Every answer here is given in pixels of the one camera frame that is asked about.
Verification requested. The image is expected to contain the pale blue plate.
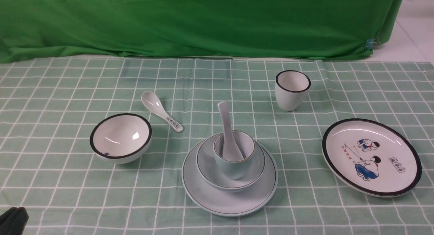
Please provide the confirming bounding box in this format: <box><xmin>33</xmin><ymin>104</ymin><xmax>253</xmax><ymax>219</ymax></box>
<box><xmin>181</xmin><ymin>136</ymin><xmax>278</xmax><ymax>217</ymax></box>

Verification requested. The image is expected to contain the pale blue ceramic spoon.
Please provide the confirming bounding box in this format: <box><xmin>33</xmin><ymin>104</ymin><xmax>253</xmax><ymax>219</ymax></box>
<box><xmin>217</xmin><ymin>101</ymin><xmax>244</xmax><ymax>161</ymax></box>

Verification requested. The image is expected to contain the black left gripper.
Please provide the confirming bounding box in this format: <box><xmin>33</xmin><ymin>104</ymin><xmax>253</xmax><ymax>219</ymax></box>
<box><xmin>0</xmin><ymin>207</ymin><xmax>28</xmax><ymax>235</ymax></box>

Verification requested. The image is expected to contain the white bowl black rim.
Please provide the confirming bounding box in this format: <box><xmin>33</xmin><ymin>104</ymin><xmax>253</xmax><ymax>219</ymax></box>
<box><xmin>90</xmin><ymin>113</ymin><xmax>153</xmax><ymax>164</ymax></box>

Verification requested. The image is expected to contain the white cup black rim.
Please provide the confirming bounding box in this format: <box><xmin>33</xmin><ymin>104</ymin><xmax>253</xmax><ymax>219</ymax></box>
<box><xmin>274</xmin><ymin>70</ymin><xmax>311</xmax><ymax>112</ymax></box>

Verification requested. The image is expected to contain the white cartoon plate black rim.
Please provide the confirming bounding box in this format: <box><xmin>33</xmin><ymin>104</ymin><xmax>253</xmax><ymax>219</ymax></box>
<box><xmin>321</xmin><ymin>118</ymin><xmax>422</xmax><ymax>197</ymax></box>

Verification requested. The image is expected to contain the pale blue shallow bowl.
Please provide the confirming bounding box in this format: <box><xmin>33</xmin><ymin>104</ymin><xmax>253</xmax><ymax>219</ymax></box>
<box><xmin>196</xmin><ymin>134</ymin><xmax>266</xmax><ymax>192</ymax></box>

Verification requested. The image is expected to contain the blue clip on backdrop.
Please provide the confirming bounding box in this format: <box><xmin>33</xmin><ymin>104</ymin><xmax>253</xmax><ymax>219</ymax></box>
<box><xmin>364</xmin><ymin>39</ymin><xmax>376</xmax><ymax>51</ymax></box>

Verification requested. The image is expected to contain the pale blue cup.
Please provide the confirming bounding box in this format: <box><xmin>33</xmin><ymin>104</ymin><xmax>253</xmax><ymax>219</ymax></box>
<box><xmin>214</xmin><ymin>130</ymin><xmax>256</xmax><ymax>180</ymax></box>

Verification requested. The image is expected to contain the white spoon with characters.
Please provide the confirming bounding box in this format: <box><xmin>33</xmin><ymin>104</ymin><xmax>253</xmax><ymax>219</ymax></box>
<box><xmin>141</xmin><ymin>91</ymin><xmax>184</xmax><ymax>133</ymax></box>

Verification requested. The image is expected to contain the green backdrop cloth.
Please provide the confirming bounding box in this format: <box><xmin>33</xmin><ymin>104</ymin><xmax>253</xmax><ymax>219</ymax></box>
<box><xmin>0</xmin><ymin>0</ymin><xmax>402</xmax><ymax>63</ymax></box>

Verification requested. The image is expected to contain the green checkered tablecloth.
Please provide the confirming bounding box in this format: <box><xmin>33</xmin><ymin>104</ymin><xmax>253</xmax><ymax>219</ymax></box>
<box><xmin>0</xmin><ymin>57</ymin><xmax>434</xmax><ymax>235</ymax></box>

